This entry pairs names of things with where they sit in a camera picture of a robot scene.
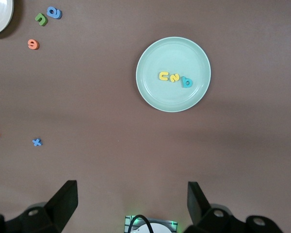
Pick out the green plate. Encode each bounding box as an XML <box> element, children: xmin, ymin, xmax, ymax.
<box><xmin>135</xmin><ymin>36</ymin><xmax>212</xmax><ymax>113</ymax></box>

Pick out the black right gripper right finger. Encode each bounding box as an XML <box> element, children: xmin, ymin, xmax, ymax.
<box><xmin>184</xmin><ymin>181</ymin><xmax>286</xmax><ymax>233</ymax></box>

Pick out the brown table cover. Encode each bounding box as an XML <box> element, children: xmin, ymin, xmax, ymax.
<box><xmin>0</xmin><ymin>0</ymin><xmax>291</xmax><ymax>233</ymax></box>

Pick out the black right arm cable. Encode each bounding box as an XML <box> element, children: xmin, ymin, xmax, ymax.
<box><xmin>129</xmin><ymin>215</ymin><xmax>156</xmax><ymax>233</ymax></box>

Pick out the teal foam letter a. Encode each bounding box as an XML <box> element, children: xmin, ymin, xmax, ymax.
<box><xmin>181</xmin><ymin>76</ymin><xmax>194</xmax><ymax>88</ymax></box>

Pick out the blue foam letter a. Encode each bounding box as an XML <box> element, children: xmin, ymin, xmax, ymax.
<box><xmin>47</xmin><ymin>6</ymin><xmax>63</xmax><ymax>19</ymax></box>

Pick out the green foam letter u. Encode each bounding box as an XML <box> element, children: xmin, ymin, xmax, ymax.
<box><xmin>34</xmin><ymin>13</ymin><xmax>49</xmax><ymax>27</ymax></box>

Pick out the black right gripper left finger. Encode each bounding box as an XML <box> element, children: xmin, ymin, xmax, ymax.
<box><xmin>0</xmin><ymin>180</ymin><xmax>78</xmax><ymax>233</ymax></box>

